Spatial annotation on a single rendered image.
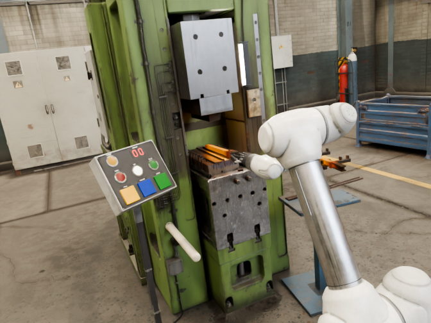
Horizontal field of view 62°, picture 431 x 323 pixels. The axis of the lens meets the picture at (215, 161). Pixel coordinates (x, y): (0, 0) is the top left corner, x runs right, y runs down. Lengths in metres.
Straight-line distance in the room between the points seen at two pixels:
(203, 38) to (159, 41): 0.25
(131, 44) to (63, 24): 5.83
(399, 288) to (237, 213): 1.17
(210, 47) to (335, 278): 1.35
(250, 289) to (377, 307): 1.39
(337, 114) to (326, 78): 9.04
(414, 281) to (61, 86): 6.54
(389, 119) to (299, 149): 4.59
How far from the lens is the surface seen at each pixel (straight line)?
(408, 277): 1.24
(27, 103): 7.12
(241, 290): 2.42
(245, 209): 2.18
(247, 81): 2.23
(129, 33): 2.03
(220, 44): 2.04
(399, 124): 5.56
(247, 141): 2.31
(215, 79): 2.02
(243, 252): 2.29
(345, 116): 1.18
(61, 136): 7.16
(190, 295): 2.51
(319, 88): 10.09
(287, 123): 1.09
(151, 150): 1.85
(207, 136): 2.55
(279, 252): 2.72
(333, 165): 2.06
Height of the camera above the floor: 1.55
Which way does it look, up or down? 16 degrees down
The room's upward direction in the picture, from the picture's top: 7 degrees counter-clockwise
